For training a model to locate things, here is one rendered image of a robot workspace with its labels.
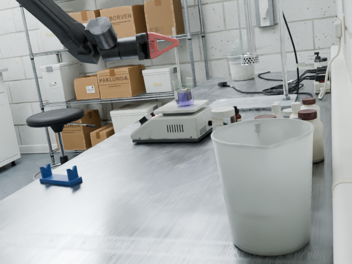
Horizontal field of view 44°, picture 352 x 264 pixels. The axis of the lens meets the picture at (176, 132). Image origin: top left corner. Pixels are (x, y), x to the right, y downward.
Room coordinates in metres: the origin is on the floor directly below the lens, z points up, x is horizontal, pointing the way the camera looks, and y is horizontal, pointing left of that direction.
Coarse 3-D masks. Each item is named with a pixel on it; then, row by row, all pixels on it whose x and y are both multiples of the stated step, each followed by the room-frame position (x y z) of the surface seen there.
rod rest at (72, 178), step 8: (40, 168) 0.91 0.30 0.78; (48, 168) 0.92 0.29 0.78; (72, 168) 0.88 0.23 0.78; (48, 176) 0.92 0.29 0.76; (56, 176) 0.91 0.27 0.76; (64, 176) 0.90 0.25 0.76; (72, 176) 0.87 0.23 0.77; (80, 176) 0.88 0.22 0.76; (64, 184) 0.87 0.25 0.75; (72, 184) 0.86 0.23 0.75
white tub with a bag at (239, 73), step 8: (232, 40) 2.20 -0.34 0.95; (232, 48) 2.14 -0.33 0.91; (240, 48) 2.12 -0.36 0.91; (232, 56) 2.12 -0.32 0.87; (232, 64) 2.14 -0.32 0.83; (240, 64) 2.11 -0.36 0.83; (232, 72) 2.15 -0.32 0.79; (240, 72) 2.11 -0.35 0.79; (248, 72) 2.11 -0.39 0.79; (240, 80) 2.12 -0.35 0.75
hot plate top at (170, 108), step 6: (174, 102) 1.21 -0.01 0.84; (198, 102) 1.16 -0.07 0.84; (204, 102) 1.14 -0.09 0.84; (162, 108) 1.13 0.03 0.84; (168, 108) 1.12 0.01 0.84; (174, 108) 1.11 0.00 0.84; (180, 108) 1.10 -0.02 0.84; (186, 108) 1.08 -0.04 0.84; (192, 108) 1.07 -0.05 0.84; (198, 108) 1.09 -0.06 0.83
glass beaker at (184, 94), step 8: (176, 80) 1.14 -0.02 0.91; (184, 80) 1.15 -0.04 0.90; (176, 88) 1.11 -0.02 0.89; (184, 88) 1.10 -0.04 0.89; (192, 88) 1.11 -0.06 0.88; (176, 96) 1.11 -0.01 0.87; (184, 96) 1.10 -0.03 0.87; (192, 96) 1.11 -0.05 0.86; (176, 104) 1.12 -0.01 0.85; (184, 104) 1.10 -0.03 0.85; (192, 104) 1.10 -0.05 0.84
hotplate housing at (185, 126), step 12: (204, 108) 1.15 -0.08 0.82; (156, 120) 1.11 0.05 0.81; (168, 120) 1.09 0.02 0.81; (180, 120) 1.08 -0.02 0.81; (192, 120) 1.07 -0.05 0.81; (204, 120) 1.11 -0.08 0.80; (132, 132) 1.15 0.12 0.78; (144, 132) 1.13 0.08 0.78; (156, 132) 1.11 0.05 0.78; (168, 132) 1.10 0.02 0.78; (180, 132) 1.08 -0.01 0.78; (192, 132) 1.07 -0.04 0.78; (204, 132) 1.10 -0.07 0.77
